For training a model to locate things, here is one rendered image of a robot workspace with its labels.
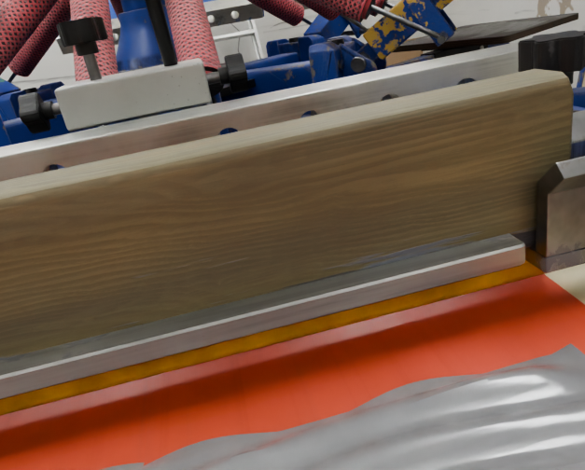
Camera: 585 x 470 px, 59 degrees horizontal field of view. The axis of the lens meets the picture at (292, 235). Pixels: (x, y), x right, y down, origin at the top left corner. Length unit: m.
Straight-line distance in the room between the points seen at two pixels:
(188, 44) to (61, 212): 0.48
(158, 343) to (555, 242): 0.17
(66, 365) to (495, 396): 0.16
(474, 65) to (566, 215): 0.25
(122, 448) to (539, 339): 0.18
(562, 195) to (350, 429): 0.13
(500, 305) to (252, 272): 0.13
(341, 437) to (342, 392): 0.03
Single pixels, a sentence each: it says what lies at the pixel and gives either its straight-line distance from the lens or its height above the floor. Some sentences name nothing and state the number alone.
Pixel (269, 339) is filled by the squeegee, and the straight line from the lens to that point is 0.24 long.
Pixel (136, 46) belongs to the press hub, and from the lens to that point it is 0.98.
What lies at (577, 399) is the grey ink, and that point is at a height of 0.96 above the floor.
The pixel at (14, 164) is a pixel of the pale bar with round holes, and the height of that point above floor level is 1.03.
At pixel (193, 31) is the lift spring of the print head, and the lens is 0.69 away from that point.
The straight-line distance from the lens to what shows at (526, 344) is 0.25.
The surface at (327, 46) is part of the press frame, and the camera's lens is 0.84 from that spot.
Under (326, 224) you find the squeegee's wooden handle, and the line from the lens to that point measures 0.21.
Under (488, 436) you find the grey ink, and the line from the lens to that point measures 0.20.
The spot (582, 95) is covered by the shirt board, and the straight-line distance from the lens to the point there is 0.88.
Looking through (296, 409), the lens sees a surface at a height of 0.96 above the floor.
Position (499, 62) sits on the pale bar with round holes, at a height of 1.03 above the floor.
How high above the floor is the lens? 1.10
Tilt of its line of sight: 23 degrees down
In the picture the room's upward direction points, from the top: 11 degrees counter-clockwise
